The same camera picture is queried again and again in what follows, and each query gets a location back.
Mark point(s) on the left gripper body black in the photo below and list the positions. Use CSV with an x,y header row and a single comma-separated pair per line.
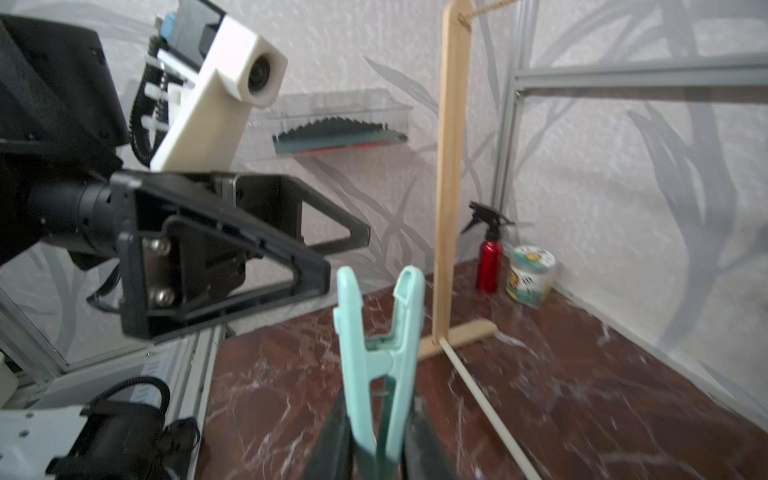
x,y
83,216

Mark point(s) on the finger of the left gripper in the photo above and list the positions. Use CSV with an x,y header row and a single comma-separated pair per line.
x,y
286,197
183,268

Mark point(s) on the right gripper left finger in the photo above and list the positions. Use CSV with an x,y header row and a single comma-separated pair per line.
x,y
332,457

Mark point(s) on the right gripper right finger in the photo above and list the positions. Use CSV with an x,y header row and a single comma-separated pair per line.
x,y
423,457

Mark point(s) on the green clothespin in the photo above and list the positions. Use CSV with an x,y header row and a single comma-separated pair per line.
x,y
379,372

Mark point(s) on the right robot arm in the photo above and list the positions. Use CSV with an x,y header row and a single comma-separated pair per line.
x,y
110,439

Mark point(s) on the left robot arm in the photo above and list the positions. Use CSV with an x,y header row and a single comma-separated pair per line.
x,y
60,115

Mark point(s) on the red spray bottle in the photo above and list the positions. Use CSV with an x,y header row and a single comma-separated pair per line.
x,y
491,249

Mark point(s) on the green white tin can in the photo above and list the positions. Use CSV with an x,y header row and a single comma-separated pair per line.
x,y
531,273

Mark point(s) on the clear wall shelf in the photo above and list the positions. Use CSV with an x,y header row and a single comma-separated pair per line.
x,y
306,123

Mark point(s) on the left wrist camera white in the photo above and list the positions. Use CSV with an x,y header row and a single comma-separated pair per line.
x,y
225,70

